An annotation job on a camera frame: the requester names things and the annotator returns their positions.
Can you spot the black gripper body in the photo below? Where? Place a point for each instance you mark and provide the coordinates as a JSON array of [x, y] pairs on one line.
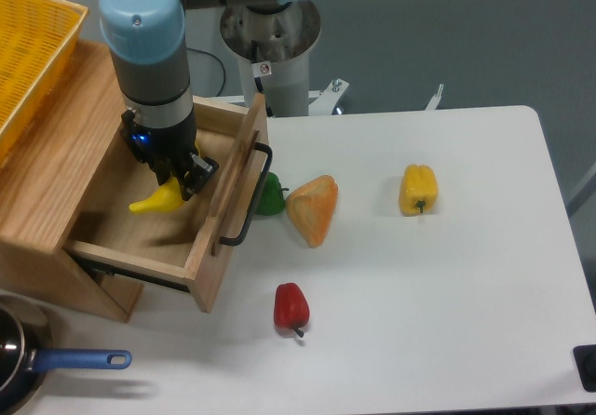
[[163, 140]]

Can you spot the yellow toy banana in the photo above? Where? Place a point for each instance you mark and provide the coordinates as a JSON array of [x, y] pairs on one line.
[[166, 197]]

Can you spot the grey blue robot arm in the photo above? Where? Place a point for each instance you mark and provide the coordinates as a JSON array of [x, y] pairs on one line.
[[147, 43]]

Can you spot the open wooden top drawer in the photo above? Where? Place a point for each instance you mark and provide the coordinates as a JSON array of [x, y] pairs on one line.
[[189, 248]]

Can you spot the wooden drawer cabinet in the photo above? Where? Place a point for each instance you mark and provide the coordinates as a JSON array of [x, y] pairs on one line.
[[44, 182]]

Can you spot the green toy bell pepper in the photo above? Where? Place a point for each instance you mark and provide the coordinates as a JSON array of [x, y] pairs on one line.
[[272, 200]]

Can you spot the orange toy sandwich bread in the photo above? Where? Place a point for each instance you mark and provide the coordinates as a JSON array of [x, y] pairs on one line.
[[311, 207]]

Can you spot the red toy bell pepper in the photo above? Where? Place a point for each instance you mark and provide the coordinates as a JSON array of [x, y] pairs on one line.
[[291, 309]]

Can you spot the yellow plastic basket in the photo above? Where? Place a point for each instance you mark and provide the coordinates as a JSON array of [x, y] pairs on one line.
[[38, 37]]

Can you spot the yellow toy bell pepper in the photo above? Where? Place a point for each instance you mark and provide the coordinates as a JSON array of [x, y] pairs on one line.
[[419, 190]]

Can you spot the black table corner clamp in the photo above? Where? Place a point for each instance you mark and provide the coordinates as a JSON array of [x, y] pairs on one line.
[[585, 358]]

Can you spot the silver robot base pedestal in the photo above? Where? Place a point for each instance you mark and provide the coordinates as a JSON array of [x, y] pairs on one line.
[[272, 45]]

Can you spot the black frying pan blue handle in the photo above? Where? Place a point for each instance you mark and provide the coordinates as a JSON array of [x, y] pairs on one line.
[[25, 361]]

